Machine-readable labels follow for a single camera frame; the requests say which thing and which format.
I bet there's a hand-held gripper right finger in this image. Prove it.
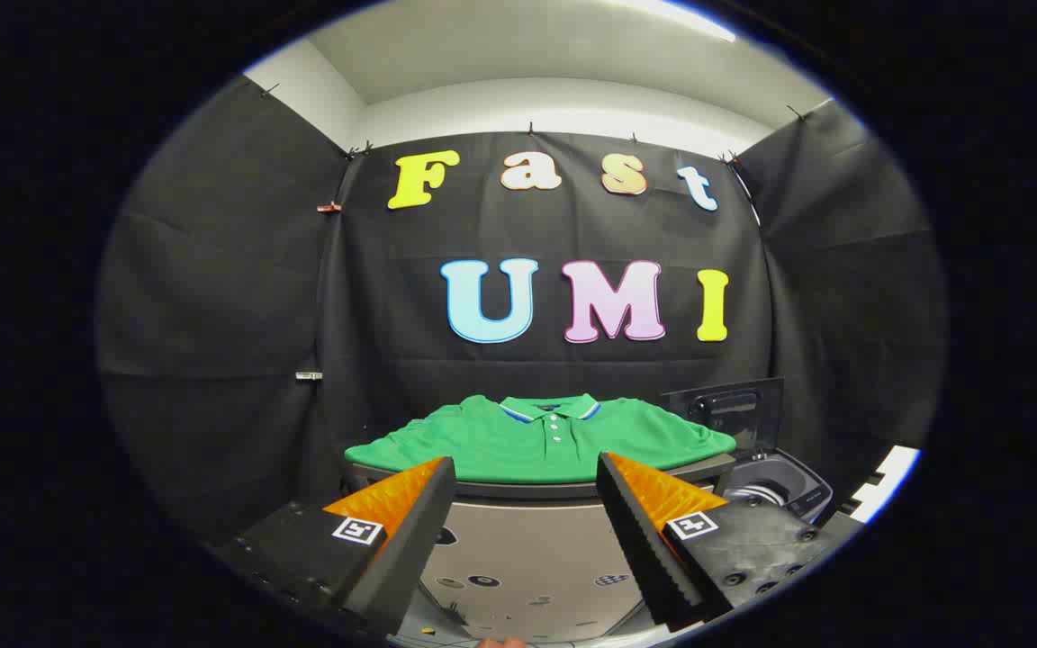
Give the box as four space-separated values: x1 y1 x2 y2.
596 452 843 631

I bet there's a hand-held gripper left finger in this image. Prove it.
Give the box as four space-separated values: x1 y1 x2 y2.
212 456 457 636

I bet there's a green polo shirt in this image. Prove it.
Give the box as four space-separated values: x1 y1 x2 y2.
344 393 737 485

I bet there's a dark washing machine lid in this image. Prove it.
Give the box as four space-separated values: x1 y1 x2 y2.
660 378 785 453

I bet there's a white black patterned board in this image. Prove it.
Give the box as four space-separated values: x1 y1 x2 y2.
847 445 923 525

